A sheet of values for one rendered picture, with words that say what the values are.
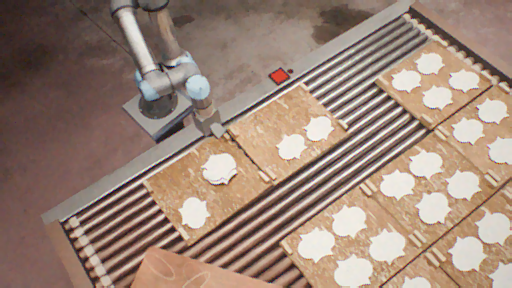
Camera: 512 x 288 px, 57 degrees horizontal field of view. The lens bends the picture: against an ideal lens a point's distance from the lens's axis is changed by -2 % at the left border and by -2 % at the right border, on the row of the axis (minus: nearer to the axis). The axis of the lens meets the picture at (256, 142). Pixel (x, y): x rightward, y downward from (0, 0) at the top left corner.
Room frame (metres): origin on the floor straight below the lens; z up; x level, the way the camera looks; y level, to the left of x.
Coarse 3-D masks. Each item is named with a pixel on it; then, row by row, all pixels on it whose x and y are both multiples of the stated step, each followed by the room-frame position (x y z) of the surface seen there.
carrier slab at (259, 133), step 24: (288, 96) 1.36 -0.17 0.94; (312, 96) 1.35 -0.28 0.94; (264, 120) 1.25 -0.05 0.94; (288, 120) 1.23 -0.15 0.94; (336, 120) 1.20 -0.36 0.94; (240, 144) 1.14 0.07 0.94; (264, 144) 1.12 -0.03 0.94; (312, 144) 1.09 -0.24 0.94; (264, 168) 1.00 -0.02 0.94; (288, 168) 0.99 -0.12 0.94
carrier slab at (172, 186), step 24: (216, 144) 1.15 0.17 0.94; (168, 168) 1.06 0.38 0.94; (192, 168) 1.04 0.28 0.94; (240, 168) 1.02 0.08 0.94; (168, 192) 0.94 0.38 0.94; (192, 192) 0.93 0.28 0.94; (216, 192) 0.92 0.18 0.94; (240, 192) 0.91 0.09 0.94; (168, 216) 0.84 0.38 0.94; (216, 216) 0.81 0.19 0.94; (192, 240) 0.72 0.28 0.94
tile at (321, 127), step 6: (312, 120) 1.21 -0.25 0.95; (318, 120) 1.20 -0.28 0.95; (324, 120) 1.20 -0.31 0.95; (312, 126) 1.18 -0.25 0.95; (318, 126) 1.17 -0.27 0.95; (324, 126) 1.17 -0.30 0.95; (330, 126) 1.17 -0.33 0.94; (312, 132) 1.15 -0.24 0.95; (318, 132) 1.14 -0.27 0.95; (324, 132) 1.14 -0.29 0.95; (312, 138) 1.12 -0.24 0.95; (318, 138) 1.11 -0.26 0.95; (324, 138) 1.11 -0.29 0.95
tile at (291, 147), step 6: (288, 138) 1.13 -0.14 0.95; (294, 138) 1.13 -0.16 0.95; (300, 138) 1.12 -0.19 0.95; (282, 144) 1.10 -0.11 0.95; (288, 144) 1.10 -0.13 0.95; (294, 144) 1.10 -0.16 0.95; (300, 144) 1.09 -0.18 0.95; (282, 150) 1.07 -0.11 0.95; (288, 150) 1.07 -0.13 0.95; (294, 150) 1.07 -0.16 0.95; (300, 150) 1.06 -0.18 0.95; (282, 156) 1.04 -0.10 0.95; (288, 156) 1.04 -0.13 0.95; (294, 156) 1.04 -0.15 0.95
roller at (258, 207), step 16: (400, 112) 1.22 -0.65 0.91; (368, 128) 1.15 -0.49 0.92; (352, 144) 1.08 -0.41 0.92; (320, 160) 1.02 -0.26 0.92; (304, 176) 0.95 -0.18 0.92; (272, 192) 0.90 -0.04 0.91; (288, 192) 0.90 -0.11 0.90; (256, 208) 0.83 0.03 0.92; (224, 224) 0.78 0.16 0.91; (240, 224) 0.78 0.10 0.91; (208, 240) 0.72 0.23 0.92; (192, 256) 0.67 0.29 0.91
